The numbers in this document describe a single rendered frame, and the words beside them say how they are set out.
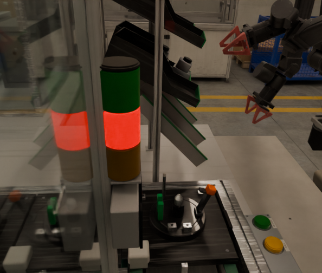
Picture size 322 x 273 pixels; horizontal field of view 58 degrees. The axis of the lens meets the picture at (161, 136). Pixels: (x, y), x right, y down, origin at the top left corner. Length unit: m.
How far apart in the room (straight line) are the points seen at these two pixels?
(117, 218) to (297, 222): 0.71
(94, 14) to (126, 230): 0.27
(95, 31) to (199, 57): 4.48
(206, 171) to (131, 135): 0.78
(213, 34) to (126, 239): 4.46
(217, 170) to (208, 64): 3.81
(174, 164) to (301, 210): 0.46
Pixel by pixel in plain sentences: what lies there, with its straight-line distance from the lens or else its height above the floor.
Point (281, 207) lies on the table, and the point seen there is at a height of 0.86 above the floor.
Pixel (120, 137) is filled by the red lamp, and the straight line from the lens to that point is 0.36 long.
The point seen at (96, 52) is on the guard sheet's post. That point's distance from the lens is 0.34.
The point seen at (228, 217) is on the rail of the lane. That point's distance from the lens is 0.79.
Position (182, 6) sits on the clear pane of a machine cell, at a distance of 4.63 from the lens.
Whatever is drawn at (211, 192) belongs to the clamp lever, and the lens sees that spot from 0.70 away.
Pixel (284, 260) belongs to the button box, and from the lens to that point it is 0.75.
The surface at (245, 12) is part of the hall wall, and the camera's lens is 9.58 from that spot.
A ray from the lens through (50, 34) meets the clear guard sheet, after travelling 0.19.
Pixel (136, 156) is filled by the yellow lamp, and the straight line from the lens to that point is 0.39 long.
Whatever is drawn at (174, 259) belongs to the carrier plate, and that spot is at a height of 0.97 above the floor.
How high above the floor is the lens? 1.50
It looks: 29 degrees down
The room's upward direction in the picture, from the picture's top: 2 degrees clockwise
